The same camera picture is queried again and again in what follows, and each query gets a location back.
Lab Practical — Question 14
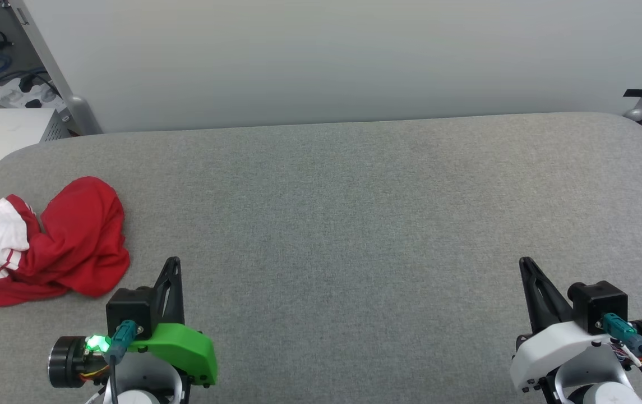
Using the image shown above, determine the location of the black right camera cable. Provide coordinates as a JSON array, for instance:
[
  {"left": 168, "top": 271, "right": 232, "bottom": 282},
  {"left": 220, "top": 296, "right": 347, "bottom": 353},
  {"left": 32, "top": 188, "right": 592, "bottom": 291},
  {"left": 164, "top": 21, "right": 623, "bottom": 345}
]
[{"left": 601, "top": 313, "right": 642, "bottom": 402}]

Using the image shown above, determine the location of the white power strip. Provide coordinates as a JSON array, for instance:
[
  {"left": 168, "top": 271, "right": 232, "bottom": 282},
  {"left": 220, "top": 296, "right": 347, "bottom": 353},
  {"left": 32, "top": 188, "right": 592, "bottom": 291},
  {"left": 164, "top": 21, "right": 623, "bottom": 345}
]
[{"left": 0, "top": 75, "right": 67, "bottom": 111}]

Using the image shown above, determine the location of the white metal power box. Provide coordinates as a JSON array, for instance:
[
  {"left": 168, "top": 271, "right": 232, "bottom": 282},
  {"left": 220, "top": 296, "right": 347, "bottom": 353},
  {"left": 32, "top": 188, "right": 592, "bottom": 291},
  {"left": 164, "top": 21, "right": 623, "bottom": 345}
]
[{"left": 0, "top": 108, "right": 70, "bottom": 209}]

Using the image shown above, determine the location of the grey metal partition post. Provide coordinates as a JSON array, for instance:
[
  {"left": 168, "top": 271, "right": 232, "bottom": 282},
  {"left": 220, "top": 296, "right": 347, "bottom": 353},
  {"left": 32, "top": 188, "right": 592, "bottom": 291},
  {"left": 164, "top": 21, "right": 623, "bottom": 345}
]
[{"left": 3, "top": 0, "right": 104, "bottom": 136}]

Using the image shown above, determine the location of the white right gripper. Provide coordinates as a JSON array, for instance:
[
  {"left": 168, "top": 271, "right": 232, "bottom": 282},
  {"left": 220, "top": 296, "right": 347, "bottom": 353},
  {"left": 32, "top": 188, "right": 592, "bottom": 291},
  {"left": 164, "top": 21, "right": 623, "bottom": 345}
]
[{"left": 510, "top": 256, "right": 642, "bottom": 393}]

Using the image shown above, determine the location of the red and white shirt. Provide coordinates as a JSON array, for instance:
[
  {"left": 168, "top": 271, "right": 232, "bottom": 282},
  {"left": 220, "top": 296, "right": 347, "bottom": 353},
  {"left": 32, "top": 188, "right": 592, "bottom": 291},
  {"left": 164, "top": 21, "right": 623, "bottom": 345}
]
[{"left": 0, "top": 176, "right": 131, "bottom": 308}]

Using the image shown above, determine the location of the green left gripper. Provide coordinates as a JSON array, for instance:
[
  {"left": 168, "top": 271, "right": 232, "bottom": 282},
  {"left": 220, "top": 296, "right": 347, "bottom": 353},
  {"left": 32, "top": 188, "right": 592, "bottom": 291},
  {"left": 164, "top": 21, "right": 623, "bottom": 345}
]
[{"left": 48, "top": 256, "right": 219, "bottom": 389}]

